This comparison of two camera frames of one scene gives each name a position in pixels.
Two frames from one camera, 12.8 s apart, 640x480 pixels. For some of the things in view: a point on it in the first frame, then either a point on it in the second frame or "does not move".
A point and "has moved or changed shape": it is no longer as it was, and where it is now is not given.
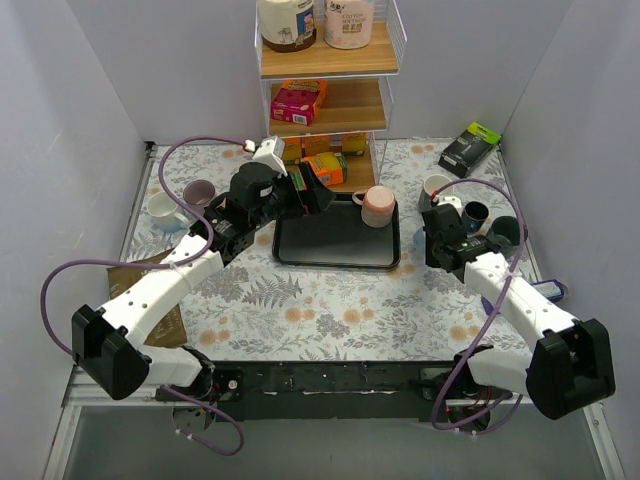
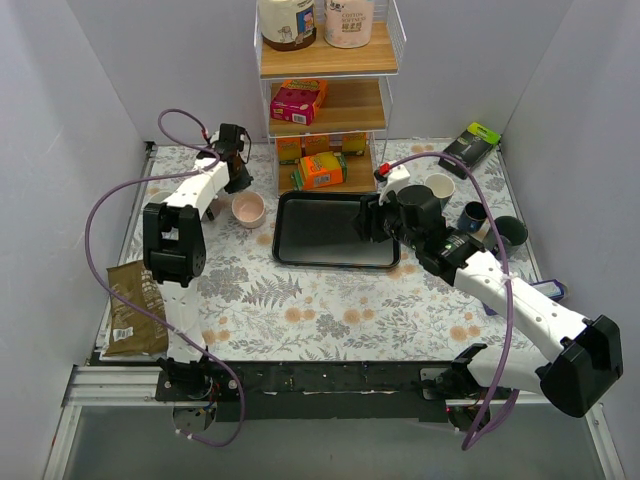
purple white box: x=552 y=290 does not move
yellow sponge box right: x=354 y=143 does not move
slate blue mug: x=436 y=182 does not move
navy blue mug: x=474 y=215 does not move
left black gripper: x=298 y=191 -> x=239 y=179
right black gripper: x=435 y=220 -> x=372 y=222
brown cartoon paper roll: x=288 y=25 does not move
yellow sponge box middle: x=317 y=144 does not move
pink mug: x=378 y=203 has moved or changed shape
